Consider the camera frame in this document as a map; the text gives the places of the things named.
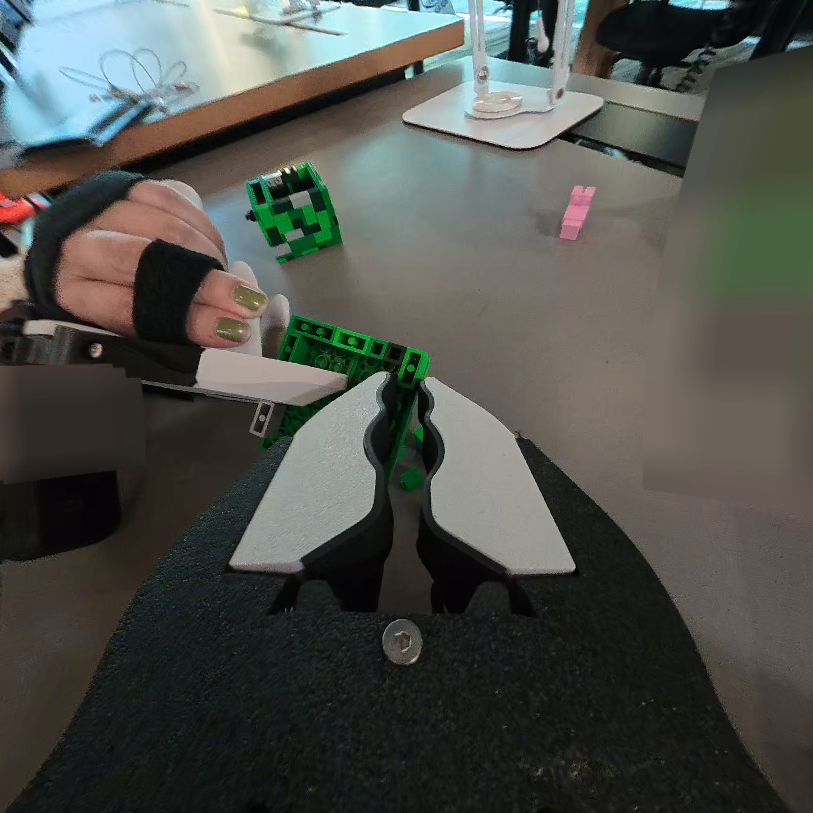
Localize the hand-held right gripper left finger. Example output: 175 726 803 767
227 371 396 574

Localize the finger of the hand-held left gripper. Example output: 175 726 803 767
191 389 283 439
141 348 349 407

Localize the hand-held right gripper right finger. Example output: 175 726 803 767
416 376 579 579

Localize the green lego plate assembly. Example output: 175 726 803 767
259 315 433 474

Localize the green lego creeper head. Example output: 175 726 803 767
245 163 344 265

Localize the pink lego pig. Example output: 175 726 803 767
559 185 598 241

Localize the person's left hand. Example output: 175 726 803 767
56 181 271 348

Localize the dark flat device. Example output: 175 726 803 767
16 100 155 152

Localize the neighbouring wooden table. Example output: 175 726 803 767
0 0 466 194

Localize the instruction book stand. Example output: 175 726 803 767
401 0 606 151

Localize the black office chair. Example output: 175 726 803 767
596 0 769 93

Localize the clear looped wire item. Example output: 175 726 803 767
59 46 202 118

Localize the black cable tray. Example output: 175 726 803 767
567 100 702 177

